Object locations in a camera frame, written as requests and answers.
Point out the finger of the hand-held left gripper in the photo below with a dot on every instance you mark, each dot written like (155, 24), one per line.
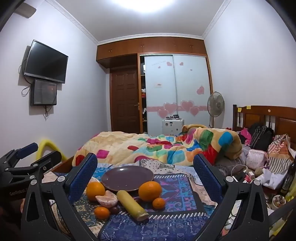
(49, 158)
(27, 148)

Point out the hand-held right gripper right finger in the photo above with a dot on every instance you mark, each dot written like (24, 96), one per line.
(207, 177)

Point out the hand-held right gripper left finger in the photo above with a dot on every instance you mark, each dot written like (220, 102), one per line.
(83, 178)

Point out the large orange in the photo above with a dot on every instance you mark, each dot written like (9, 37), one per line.
(95, 190)
(149, 191)

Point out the peeled pomelo segment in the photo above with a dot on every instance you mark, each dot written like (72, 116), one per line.
(106, 199)

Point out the small tangerine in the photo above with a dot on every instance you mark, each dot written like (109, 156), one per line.
(158, 203)
(101, 212)

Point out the brown round plate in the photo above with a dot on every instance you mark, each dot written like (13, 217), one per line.
(127, 177)

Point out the dark red jujube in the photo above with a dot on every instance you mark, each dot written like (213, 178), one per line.
(114, 209)

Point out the yellow curved foam tube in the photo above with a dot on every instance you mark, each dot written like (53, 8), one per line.
(49, 142)

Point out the grey patterned pillow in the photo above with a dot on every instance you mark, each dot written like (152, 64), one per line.
(226, 162)

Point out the pink pouch bag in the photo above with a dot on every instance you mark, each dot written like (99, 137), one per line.
(256, 158)

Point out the pink cloth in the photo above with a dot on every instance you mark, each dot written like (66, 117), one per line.
(245, 134)

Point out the small black monitor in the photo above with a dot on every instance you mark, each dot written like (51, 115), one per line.
(44, 92)

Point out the white box appliance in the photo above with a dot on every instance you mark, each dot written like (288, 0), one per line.
(172, 127)

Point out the colourful patchwork quilt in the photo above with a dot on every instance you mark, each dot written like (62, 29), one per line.
(138, 148)

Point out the white plastic bag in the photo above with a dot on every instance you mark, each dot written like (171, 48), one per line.
(270, 178)

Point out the black backpack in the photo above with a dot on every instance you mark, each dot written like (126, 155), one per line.
(261, 136)

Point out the striped bag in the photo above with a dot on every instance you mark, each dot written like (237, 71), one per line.
(278, 160)

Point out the standing fan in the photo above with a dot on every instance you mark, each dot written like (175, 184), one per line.
(215, 102)

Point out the small round cup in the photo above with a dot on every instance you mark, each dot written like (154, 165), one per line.
(278, 201)

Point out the wooden headboard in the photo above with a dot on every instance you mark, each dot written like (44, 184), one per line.
(254, 113)

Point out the dark glass bottle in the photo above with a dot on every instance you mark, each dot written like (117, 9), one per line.
(289, 178)

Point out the brown wooden door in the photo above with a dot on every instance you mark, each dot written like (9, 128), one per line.
(123, 99)

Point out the frosted sliding wardrobe door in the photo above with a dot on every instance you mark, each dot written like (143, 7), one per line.
(192, 81)
(159, 92)

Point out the wooden wardrobe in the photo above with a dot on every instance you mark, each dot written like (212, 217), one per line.
(150, 46)

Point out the black wall television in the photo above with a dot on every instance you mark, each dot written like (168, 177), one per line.
(46, 61)

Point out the wall air conditioner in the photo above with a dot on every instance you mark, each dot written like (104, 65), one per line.
(25, 10)

